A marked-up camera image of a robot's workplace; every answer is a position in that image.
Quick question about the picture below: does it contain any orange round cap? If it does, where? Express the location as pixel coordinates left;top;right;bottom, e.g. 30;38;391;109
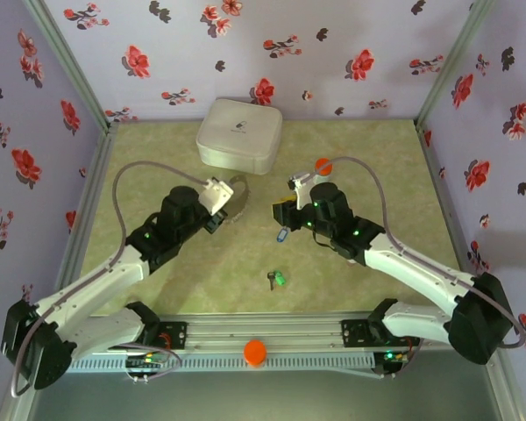
243;339;268;368

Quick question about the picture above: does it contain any left arm grey cable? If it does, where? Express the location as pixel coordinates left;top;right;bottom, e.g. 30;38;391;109
11;161;211;399

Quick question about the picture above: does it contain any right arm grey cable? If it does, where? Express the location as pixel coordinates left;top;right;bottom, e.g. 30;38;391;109
304;156;526;378

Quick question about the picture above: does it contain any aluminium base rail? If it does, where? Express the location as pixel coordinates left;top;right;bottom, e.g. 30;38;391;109
85;311;466;353

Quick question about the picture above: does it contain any white zip case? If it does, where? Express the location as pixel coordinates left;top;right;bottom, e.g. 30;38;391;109
195;97;284;176

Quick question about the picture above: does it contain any grey slotted cable duct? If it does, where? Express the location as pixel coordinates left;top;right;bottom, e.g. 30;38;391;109
69;353;376;374

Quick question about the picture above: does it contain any orange-capped pill bottle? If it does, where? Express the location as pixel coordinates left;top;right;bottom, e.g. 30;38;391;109
313;156;336;181

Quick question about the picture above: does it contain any green circuit board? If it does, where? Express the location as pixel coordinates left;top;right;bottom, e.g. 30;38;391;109
374;349;411;378
125;353;168;370

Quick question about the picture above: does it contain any aluminium corner post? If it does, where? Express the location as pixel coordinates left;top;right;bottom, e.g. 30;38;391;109
21;0;119;132
414;0;497;132

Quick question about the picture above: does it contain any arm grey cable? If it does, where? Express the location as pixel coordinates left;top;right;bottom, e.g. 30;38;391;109
11;161;211;399
304;156;526;378

